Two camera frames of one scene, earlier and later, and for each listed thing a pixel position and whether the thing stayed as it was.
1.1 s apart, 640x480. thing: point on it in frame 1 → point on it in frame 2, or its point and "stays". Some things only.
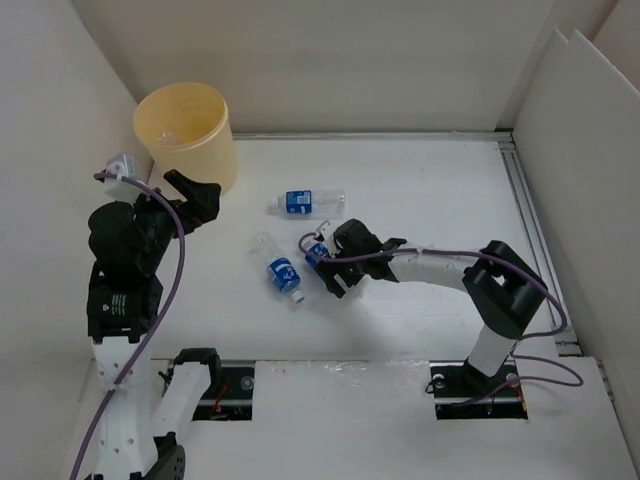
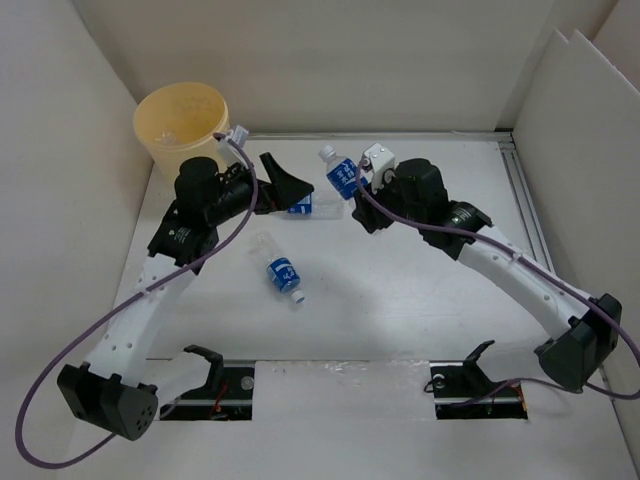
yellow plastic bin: [186, 127] stays
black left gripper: [202, 197] → [288, 189]
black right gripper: [329, 270] → [363, 213]
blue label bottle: [280, 271] stays
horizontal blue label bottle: [309, 205] stays
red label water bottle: [168, 138] stays
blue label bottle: [319, 250] → [342, 173]
